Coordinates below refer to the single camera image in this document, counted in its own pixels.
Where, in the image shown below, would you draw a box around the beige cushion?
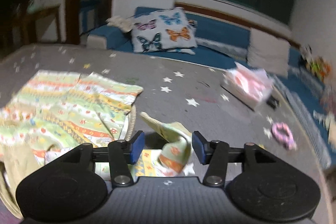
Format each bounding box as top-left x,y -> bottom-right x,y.
247,28 -> 290,78

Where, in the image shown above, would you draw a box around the colourful patterned child garment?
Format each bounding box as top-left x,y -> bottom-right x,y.
0,69 -> 194,219

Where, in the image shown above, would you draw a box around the small black remote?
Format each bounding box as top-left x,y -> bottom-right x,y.
266,96 -> 280,110

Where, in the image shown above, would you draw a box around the colourful plush toys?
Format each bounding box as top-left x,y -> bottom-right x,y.
306,57 -> 331,83

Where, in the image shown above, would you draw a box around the crumpled beige cloth on sofa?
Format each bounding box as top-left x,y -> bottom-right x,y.
106,16 -> 134,34

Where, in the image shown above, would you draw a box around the grey star tablecloth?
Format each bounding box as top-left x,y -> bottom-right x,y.
1,45 -> 335,223

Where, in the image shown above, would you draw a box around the butterfly print pillow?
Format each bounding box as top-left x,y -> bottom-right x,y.
131,7 -> 197,53

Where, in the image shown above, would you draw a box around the dark wooden side table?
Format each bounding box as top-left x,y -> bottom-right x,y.
15,4 -> 62,45

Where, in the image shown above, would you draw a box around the pink tissue pack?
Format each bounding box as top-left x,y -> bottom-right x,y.
221,63 -> 274,111

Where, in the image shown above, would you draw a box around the blue sofa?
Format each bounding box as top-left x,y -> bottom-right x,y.
87,13 -> 335,168

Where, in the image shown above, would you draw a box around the panda plush toy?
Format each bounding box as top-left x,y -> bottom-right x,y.
299,44 -> 313,63

